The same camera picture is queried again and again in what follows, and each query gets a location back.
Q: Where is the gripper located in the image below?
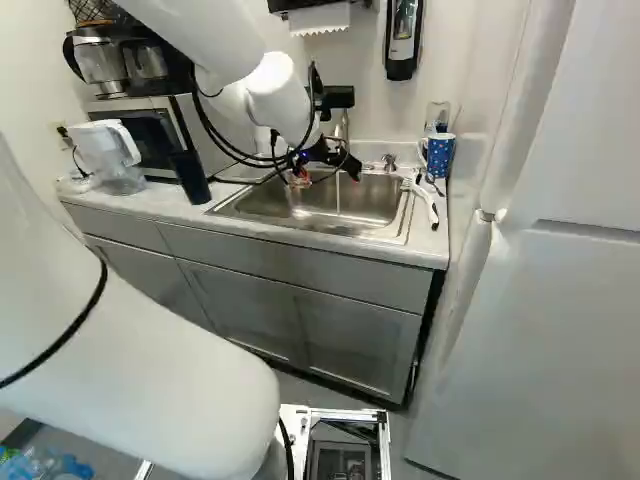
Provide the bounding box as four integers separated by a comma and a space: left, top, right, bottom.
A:
289, 133, 364, 189

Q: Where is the paper towel dispenser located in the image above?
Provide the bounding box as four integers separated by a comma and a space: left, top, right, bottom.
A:
266, 0, 377, 38

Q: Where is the white water filter pitcher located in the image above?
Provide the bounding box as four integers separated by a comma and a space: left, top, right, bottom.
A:
65, 118, 149, 197

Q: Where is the tall black tumbler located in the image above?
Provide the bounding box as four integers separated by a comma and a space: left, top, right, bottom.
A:
167, 150, 213, 206

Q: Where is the silver microwave oven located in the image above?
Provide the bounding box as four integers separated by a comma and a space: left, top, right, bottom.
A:
83, 92, 211, 182

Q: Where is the white fridge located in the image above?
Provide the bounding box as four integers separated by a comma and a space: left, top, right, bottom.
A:
402, 0, 640, 480

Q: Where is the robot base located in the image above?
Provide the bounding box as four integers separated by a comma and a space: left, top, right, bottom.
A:
133, 402, 393, 480

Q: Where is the metal spoon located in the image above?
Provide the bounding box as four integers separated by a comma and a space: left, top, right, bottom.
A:
423, 172, 447, 198

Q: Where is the grey kitchen counter with cabinets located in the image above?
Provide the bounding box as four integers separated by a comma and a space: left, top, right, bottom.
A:
58, 139, 450, 412

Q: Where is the blue mug with white dots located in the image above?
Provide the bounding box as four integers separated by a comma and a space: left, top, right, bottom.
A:
416, 131, 458, 180

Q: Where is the black coffee maker with carafes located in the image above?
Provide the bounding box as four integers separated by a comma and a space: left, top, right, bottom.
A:
61, 25, 197, 101

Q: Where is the black wall soap dispenser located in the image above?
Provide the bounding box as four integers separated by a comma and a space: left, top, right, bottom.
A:
382, 0, 426, 82

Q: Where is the chrome tap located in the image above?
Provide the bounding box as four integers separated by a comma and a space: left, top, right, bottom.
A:
332, 109, 352, 151

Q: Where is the pack of water bottles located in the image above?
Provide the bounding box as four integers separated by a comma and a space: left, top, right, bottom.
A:
0, 440, 96, 480

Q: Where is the stainless steel sink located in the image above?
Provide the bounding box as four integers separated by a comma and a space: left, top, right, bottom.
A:
203, 166, 417, 246

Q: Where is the clear glass cup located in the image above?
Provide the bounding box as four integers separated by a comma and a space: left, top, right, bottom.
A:
283, 169, 315, 205

